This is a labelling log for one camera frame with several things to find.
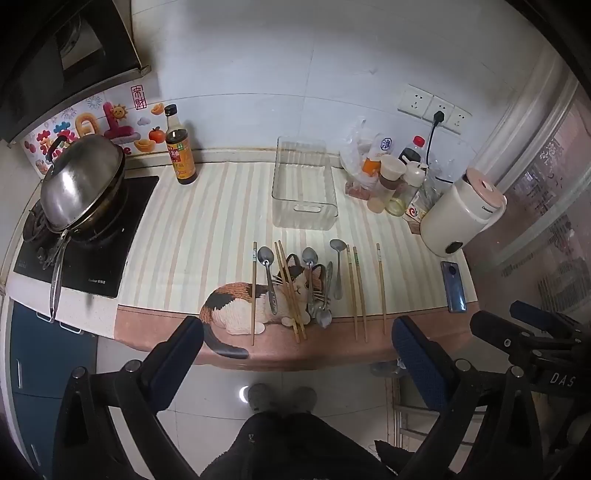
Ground orange label seasoning bottle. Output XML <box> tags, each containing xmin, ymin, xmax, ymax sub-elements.
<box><xmin>362</xmin><ymin>133</ymin><xmax>393</xmax><ymax>191</ymax></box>

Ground black power plug cable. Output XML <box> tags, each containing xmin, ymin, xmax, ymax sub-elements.
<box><xmin>423</xmin><ymin>110</ymin><xmax>465</xmax><ymax>185</ymax></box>

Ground person's grey shoe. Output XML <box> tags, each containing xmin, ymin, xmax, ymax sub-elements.
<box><xmin>247</xmin><ymin>383</ymin><xmax>283</xmax><ymax>414</ymax></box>
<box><xmin>286</xmin><ymin>386</ymin><xmax>319</xmax><ymax>414</ymax></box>

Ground white wall socket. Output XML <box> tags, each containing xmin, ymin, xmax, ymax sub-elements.
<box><xmin>397</xmin><ymin>83</ymin><xmax>435</xmax><ymax>117</ymax></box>
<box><xmin>422</xmin><ymin>95</ymin><xmax>456</xmax><ymax>125</ymax></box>
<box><xmin>446</xmin><ymin>106</ymin><xmax>473</xmax><ymax>136</ymax></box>

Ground striped cat printed mat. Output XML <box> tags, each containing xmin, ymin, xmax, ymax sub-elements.
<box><xmin>115</xmin><ymin>159</ymin><xmax>483</xmax><ymax>372</ymax></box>

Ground beige lid spice jar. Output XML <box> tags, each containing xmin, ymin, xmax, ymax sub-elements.
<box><xmin>368</xmin><ymin>154</ymin><xmax>406</xmax><ymax>214</ymax></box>

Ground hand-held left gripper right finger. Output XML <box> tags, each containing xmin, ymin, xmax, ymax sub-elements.
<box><xmin>392</xmin><ymin>315</ymin><xmax>546</xmax><ymax>480</ymax></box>

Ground dark soy sauce bottle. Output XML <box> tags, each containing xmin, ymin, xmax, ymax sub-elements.
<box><xmin>164</xmin><ymin>104</ymin><xmax>198</xmax><ymax>186</ymax></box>

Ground colourful wall stickers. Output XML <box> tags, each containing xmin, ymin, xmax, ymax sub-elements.
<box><xmin>23</xmin><ymin>84</ymin><xmax>163</xmax><ymax>177</ymax></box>

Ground metal stool frame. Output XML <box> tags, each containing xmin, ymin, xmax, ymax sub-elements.
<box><xmin>392</xmin><ymin>383</ymin><xmax>437</xmax><ymax>448</ymax></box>

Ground metal spoon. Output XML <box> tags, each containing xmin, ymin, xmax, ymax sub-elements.
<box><xmin>301</xmin><ymin>247</ymin><xmax>319</xmax><ymax>317</ymax></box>
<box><xmin>257</xmin><ymin>246</ymin><xmax>280</xmax><ymax>316</ymax></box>
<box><xmin>316</xmin><ymin>261</ymin><xmax>334</xmax><ymax>329</ymax></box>
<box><xmin>329</xmin><ymin>239</ymin><xmax>347</xmax><ymax>300</ymax></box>

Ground white cap bottle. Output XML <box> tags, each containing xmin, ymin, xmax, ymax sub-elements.
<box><xmin>401</xmin><ymin>156</ymin><xmax>428</xmax><ymax>201</ymax></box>

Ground blue kitchen cabinet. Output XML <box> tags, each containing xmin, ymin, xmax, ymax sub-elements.
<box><xmin>8</xmin><ymin>299</ymin><xmax>100</xmax><ymax>464</ymax></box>

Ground red white seasoning packet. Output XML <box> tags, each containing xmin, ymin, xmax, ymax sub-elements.
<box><xmin>406</xmin><ymin>196</ymin><xmax>431</xmax><ymax>223</ymax></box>

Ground dark wok with handle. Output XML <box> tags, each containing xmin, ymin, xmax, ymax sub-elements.
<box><xmin>47</xmin><ymin>182</ymin><xmax>134</xmax><ymax>324</ymax></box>

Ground steel wok lid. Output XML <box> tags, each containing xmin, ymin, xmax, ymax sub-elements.
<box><xmin>41</xmin><ymin>135</ymin><xmax>126</xmax><ymax>232</ymax></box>

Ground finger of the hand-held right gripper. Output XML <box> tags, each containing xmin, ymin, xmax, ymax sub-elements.
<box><xmin>510</xmin><ymin>299</ymin><xmax>585</xmax><ymax>345</ymax></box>
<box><xmin>470</xmin><ymin>310</ymin><xmax>556</xmax><ymax>366</ymax></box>

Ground white pink electric kettle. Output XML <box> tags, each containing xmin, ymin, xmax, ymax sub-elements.
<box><xmin>419</xmin><ymin>167</ymin><xmax>508</xmax><ymax>258</ymax></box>

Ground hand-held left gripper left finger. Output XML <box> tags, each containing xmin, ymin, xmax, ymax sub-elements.
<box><xmin>53</xmin><ymin>316</ymin><xmax>206</xmax><ymax>480</ymax></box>

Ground clear plastic bag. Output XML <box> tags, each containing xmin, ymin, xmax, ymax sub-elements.
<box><xmin>340</xmin><ymin>117</ymin><xmax>385</xmax><ymax>186</ymax></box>

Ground black range hood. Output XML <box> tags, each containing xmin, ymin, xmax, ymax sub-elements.
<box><xmin>0</xmin><ymin>0</ymin><xmax>151</xmax><ymax>145</ymax></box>

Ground clear plastic container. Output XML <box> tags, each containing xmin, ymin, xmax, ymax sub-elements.
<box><xmin>271</xmin><ymin>136</ymin><xmax>341</xmax><ymax>231</ymax></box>

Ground set of wooden chopsticks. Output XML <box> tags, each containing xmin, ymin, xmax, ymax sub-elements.
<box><xmin>250</xmin><ymin>239</ymin><xmax>387</xmax><ymax>347</ymax></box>

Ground red cap dark bottle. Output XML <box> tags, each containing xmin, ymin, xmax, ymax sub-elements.
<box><xmin>398</xmin><ymin>135</ymin><xmax>428</xmax><ymax>168</ymax></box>

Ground frosted sliding door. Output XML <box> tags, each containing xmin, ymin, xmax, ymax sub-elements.
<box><xmin>462</xmin><ymin>44</ymin><xmax>591</xmax><ymax>335</ymax></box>

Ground blue smartphone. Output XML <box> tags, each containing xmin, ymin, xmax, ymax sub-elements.
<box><xmin>440</xmin><ymin>261</ymin><xmax>468</xmax><ymax>314</ymax></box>

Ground black glass gas stove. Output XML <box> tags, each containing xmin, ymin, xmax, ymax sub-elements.
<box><xmin>13</xmin><ymin>175</ymin><xmax>160</xmax><ymax>299</ymax></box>

